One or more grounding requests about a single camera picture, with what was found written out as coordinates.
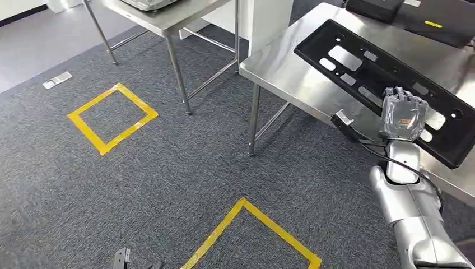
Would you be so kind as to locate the black box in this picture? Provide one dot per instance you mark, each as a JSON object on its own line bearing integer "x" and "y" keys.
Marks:
{"x": 375, "y": 9}

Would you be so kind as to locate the metal floor socket plate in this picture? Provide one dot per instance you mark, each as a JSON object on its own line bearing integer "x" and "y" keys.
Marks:
{"x": 57, "y": 80}

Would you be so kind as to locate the stainless steel work table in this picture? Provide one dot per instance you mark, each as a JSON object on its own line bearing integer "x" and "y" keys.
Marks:
{"x": 282, "y": 70}
{"x": 167, "y": 22}

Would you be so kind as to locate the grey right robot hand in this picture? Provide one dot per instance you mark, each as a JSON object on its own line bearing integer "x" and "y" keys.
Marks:
{"x": 402, "y": 117}

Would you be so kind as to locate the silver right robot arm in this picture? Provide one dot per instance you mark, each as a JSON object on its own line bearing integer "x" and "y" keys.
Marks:
{"x": 408, "y": 208}

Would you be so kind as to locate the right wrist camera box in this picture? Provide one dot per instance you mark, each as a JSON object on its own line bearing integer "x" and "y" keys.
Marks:
{"x": 343, "y": 125}

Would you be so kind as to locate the metal tray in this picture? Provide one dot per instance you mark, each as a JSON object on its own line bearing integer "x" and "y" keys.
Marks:
{"x": 148, "y": 3}

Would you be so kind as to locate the black plastic frame panel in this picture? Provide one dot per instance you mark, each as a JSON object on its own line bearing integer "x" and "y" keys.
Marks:
{"x": 408, "y": 74}

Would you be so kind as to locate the black flat case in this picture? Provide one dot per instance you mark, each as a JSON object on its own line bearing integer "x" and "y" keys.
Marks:
{"x": 452, "y": 29}

